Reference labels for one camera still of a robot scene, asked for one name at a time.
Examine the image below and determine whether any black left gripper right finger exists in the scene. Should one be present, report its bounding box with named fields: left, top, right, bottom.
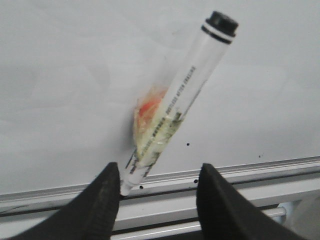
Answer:
left=196, top=163, right=297, bottom=240

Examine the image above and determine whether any white whiteboard with aluminium frame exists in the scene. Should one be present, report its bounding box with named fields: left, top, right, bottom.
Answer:
left=0, top=0, right=320, bottom=215

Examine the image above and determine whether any white marker with black cap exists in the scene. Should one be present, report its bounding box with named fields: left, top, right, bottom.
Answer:
left=120, top=11, right=239, bottom=196

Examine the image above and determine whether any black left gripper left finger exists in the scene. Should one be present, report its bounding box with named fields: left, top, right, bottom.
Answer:
left=9, top=162, right=121, bottom=240

